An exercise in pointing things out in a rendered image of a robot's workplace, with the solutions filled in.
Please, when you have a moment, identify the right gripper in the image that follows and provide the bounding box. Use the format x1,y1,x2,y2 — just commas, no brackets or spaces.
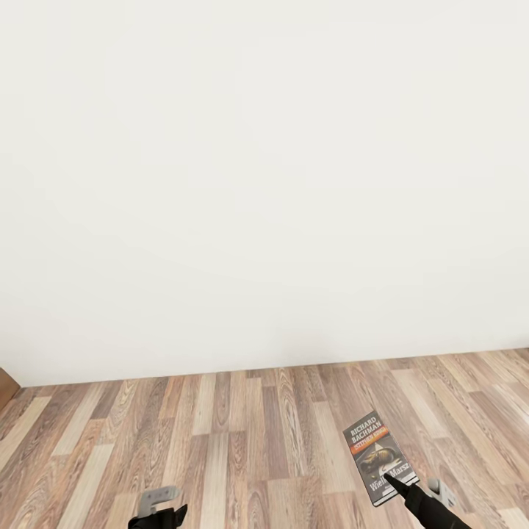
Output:
384,474,461,529

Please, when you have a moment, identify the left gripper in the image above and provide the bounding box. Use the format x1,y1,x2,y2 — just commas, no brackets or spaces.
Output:
128,504,187,529

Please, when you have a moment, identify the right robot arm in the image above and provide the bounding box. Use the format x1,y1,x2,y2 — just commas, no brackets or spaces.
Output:
384,474,472,529

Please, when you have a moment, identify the hardback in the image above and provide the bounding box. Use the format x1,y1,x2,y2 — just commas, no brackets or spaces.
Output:
343,411,420,508

